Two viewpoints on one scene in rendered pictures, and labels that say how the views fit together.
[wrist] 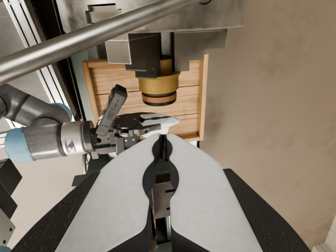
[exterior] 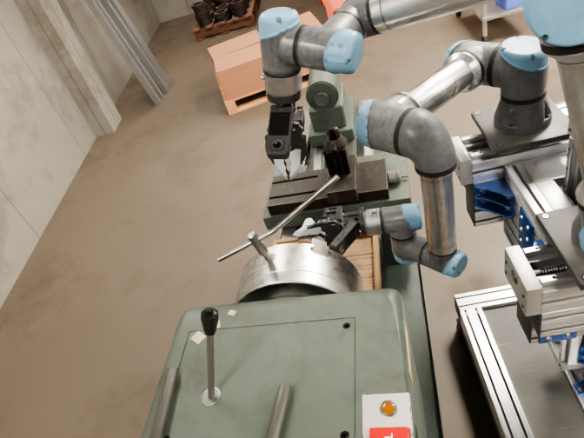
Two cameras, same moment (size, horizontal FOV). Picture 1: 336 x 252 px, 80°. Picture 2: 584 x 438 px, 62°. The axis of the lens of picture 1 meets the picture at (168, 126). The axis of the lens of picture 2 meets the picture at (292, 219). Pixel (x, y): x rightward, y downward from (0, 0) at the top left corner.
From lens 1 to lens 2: 0.99 m
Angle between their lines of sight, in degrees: 22
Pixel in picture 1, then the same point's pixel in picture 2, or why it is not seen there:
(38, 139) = (394, 216)
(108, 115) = (344, 233)
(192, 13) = (275, 249)
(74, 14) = (339, 260)
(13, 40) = (539, 417)
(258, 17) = not seen: outside the picture
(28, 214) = not seen: hidden behind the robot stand
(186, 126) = not seen: hidden behind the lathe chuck
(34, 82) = (514, 360)
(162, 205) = (321, 179)
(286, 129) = (136, 299)
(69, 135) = (373, 220)
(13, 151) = (412, 209)
